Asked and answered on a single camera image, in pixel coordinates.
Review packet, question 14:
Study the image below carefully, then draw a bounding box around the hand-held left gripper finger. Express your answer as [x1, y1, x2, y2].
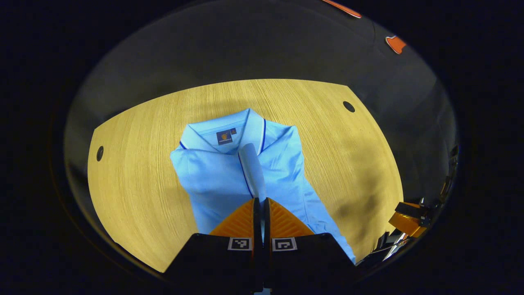
[262, 197, 357, 293]
[164, 197, 263, 293]

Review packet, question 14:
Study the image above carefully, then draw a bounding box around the light blue T-shirt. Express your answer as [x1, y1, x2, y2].
[170, 108, 357, 263]

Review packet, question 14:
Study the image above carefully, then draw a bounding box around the black backdrop cloth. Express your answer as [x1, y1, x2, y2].
[63, 0, 460, 230]

